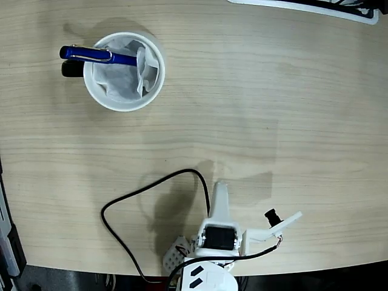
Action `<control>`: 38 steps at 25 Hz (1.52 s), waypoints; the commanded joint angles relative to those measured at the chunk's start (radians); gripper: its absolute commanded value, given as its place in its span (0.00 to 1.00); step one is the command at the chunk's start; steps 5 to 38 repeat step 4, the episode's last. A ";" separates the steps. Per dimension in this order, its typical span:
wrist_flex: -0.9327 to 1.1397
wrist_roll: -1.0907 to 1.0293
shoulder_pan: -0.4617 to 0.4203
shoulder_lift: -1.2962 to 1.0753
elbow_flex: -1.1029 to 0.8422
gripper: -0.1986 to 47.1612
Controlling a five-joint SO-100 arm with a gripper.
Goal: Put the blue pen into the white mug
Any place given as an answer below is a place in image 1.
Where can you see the crumpled white tissue paper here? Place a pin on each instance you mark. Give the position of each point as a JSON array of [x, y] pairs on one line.
[[121, 78]]

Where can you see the white perforated plate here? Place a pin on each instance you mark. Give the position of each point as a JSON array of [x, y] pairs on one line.
[[172, 257]]

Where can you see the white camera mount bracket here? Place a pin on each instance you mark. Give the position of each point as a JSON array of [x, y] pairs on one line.
[[257, 235]]

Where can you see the blue pen with metal clip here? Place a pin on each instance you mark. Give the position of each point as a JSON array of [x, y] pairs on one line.
[[88, 54]]

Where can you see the white flat device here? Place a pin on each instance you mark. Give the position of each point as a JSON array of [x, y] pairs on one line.
[[303, 8]]

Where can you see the grey and black equipment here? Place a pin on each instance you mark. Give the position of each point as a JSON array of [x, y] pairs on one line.
[[7, 242]]

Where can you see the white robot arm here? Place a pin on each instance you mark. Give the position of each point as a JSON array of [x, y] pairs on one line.
[[215, 280]]

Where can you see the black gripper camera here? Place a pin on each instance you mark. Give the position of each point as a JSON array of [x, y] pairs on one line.
[[272, 216]]

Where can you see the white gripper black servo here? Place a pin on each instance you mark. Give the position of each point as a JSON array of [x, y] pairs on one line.
[[219, 237]]

